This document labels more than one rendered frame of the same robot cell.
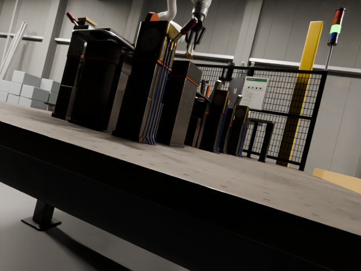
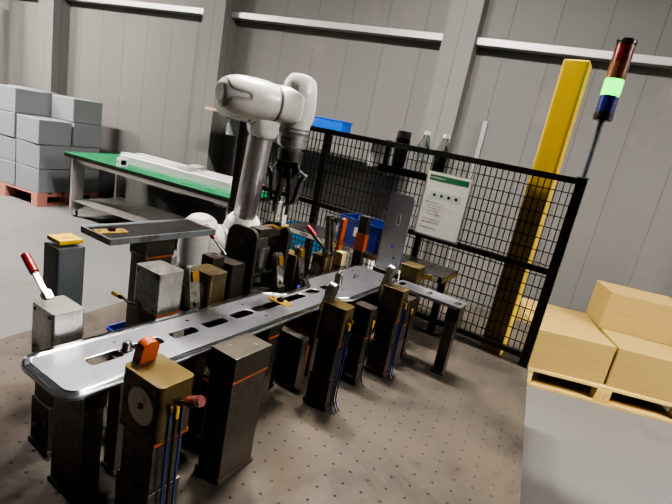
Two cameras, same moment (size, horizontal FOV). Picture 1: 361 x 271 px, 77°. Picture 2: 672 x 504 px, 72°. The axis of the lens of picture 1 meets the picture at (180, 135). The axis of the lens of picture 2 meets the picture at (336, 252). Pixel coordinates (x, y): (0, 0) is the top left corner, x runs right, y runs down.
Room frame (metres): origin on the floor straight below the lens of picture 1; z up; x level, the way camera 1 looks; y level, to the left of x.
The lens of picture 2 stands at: (-0.05, -0.14, 1.54)
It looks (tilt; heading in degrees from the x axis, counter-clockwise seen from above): 14 degrees down; 1
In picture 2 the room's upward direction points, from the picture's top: 11 degrees clockwise
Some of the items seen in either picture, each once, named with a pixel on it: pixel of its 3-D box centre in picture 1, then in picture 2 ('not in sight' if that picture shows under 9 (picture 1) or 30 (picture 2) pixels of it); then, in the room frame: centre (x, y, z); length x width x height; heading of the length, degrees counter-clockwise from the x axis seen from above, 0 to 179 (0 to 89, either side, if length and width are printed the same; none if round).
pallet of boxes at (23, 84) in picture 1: (29, 101); (37, 143); (5.94, 4.02, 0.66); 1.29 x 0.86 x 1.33; 69
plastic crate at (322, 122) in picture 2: not in sight; (331, 124); (4.77, 0.20, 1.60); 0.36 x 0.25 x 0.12; 69
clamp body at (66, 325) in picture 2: (74, 75); (52, 374); (0.89, 0.46, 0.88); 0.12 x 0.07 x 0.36; 61
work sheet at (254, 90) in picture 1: (253, 93); (443, 207); (2.16, -0.58, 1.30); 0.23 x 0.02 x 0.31; 61
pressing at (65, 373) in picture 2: (188, 92); (277, 305); (1.30, 0.02, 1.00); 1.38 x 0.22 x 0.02; 151
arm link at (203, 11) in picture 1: (199, 12); (292, 139); (1.37, 0.06, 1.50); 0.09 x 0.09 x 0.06
